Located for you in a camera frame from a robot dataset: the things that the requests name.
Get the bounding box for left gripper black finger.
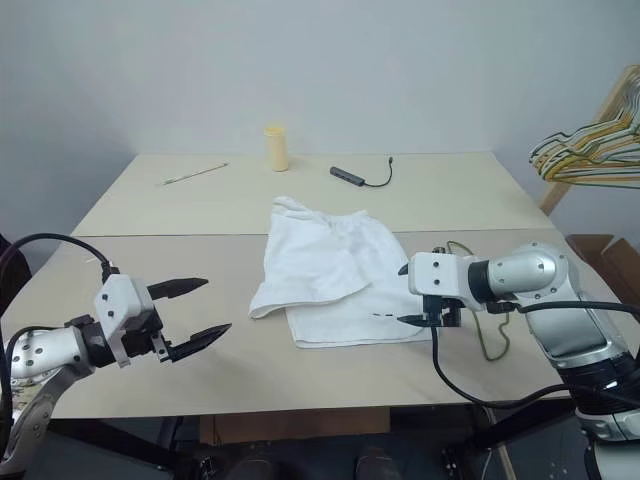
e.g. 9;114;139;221
147;276;209;302
169;323;233;363

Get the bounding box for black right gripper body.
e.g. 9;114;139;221
422;293;462;329

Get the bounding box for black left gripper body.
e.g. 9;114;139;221
119;309;175;364

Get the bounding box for white shorts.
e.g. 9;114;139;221
248;195;434;350

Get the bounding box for thin pencil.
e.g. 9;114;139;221
160;161;230;187

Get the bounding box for brown board under table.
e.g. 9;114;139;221
199;410;391;446

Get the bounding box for dark maroon rounded object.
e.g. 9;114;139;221
0;234;32;317

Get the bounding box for light wooden rack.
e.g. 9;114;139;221
538;64;640;216

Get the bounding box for pale yellow plastic cup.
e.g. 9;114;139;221
263;125;290;173

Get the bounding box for bunch of clothes hangers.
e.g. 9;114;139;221
528;107;640;169

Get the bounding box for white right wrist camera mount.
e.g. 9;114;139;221
408;251;474;297

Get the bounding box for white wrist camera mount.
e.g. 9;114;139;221
94;273;154;370
408;251;474;297

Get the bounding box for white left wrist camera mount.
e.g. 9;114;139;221
94;273;154;370

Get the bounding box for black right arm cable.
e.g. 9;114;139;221
430;297;640;409

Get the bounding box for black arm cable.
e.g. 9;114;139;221
430;297;640;409
0;233;121;436

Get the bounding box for grey USB hub with cable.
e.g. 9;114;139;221
329;157;395;189

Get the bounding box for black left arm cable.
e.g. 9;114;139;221
0;233;121;436

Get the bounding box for black table frame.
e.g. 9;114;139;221
47;399;581;480

